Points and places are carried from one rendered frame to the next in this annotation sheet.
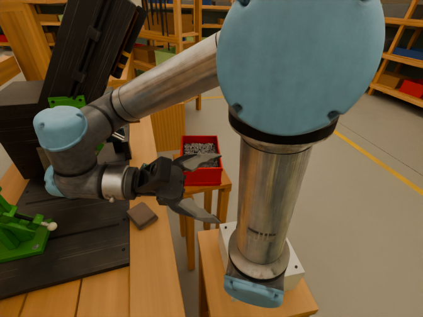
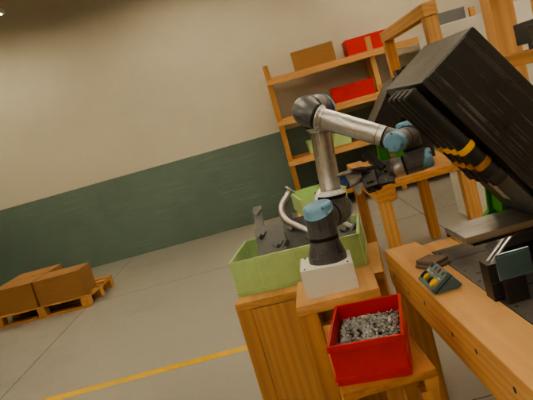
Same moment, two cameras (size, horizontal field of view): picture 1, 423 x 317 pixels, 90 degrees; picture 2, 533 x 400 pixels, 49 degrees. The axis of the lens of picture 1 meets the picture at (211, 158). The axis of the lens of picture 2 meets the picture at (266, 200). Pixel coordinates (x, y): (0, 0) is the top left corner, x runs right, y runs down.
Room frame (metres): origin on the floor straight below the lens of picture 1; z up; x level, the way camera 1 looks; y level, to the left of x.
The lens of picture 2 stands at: (2.57, 0.42, 1.58)
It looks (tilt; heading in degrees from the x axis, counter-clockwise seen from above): 8 degrees down; 199
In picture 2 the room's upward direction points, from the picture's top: 16 degrees counter-clockwise
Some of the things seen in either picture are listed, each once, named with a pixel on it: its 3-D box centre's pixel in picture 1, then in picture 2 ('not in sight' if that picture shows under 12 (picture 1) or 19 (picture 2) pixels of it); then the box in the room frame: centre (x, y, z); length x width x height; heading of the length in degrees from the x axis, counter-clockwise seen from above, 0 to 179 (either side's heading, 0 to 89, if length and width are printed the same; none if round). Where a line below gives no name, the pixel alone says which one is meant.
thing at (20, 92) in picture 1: (41, 127); not in sight; (0.85, 0.78, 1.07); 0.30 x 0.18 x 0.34; 19
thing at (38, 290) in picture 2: not in sight; (52, 289); (-3.23, -4.53, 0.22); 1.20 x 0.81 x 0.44; 101
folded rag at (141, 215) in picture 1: (141, 214); (432, 262); (0.51, 0.25, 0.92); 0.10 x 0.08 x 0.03; 47
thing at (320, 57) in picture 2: not in sight; (382, 111); (-6.11, -0.47, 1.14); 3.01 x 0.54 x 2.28; 106
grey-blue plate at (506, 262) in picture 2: (116, 140); (516, 275); (0.92, 0.49, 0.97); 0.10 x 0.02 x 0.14; 109
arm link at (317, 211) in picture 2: not in sight; (320, 218); (0.36, -0.14, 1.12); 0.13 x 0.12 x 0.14; 166
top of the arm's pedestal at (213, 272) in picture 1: (249, 268); (336, 289); (0.37, -0.15, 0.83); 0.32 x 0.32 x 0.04; 12
